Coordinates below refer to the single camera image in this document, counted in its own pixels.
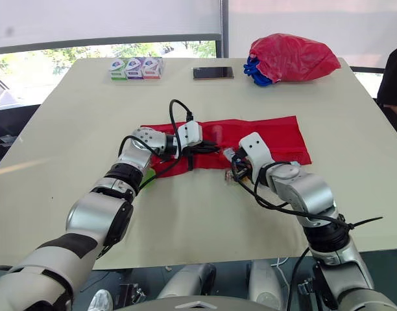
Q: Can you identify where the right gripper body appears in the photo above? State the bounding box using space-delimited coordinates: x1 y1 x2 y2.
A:
231 147 253 183

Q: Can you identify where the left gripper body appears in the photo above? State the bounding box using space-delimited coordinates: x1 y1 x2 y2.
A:
182 144 203 157

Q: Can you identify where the red mesh pouch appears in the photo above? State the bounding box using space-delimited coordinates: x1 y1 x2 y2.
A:
140 115 313 179

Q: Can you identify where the small green pack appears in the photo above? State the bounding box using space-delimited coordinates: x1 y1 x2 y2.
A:
140 168 156 190

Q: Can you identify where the black smartphone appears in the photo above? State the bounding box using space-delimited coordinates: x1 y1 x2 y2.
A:
192 66 235 81

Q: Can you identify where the red and white pack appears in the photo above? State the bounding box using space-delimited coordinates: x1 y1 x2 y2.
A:
141 56 164 80

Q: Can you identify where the purple and white pack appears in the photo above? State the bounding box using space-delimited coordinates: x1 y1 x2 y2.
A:
124 58 145 80

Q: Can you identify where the green and white pack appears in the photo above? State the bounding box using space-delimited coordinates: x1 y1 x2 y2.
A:
108 59 128 81

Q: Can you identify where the red plastic bag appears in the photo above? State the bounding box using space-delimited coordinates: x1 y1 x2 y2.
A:
249 32 343 84

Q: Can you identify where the robot body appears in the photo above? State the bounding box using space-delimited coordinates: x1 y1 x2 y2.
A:
115 261 316 311

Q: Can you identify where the person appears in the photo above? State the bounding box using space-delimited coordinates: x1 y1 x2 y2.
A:
376 41 397 146

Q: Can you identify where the white shoe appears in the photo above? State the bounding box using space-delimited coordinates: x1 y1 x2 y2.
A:
87 288 114 311

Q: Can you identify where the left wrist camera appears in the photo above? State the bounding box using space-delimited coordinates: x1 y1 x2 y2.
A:
176 121 204 150

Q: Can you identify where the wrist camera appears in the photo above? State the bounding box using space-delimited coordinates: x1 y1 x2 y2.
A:
238 132 276 183
176 121 204 150

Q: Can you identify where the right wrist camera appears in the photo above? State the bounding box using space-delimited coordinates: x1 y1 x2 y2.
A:
238 132 276 183

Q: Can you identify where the black cable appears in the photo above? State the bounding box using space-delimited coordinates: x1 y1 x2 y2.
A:
236 161 383 233
118 98 195 192

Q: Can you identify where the blue cord bundle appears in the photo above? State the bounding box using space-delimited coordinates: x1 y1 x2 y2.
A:
243 54 274 88

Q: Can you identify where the white cable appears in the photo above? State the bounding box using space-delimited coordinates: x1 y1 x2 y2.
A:
271 257 291 286

